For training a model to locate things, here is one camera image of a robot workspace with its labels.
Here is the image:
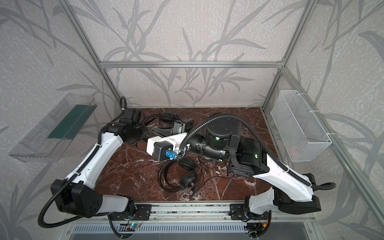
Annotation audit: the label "white wire mesh basket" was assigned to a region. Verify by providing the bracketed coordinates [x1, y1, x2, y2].
[271, 90, 332, 162]

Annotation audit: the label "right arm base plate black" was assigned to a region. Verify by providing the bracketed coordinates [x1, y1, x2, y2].
[229, 204, 249, 222]

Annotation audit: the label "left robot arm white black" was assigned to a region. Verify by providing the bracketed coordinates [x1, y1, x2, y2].
[38, 97, 147, 229]

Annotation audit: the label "aluminium frame crossbar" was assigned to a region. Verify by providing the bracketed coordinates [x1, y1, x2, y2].
[100, 61, 283, 69]

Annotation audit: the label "black headphones with cable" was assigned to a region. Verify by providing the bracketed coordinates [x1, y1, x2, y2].
[139, 112, 181, 131]
[157, 156, 235, 196]

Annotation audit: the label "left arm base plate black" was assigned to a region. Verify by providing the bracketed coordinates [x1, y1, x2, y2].
[128, 204, 152, 222]

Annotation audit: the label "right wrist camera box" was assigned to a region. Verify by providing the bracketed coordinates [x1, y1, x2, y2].
[146, 133, 187, 161]

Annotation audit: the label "green mat in bin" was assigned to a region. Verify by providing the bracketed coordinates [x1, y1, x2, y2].
[48, 104, 97, 140]

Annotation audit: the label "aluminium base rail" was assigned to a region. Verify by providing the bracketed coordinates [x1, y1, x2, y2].
[72, 200, 316, 224]

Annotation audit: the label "clear plastic wall bin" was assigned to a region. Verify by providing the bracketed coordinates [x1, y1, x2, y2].
[9, 94, 98, 163]

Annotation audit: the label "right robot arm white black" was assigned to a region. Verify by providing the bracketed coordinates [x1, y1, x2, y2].
[147, 113, 336, 221]

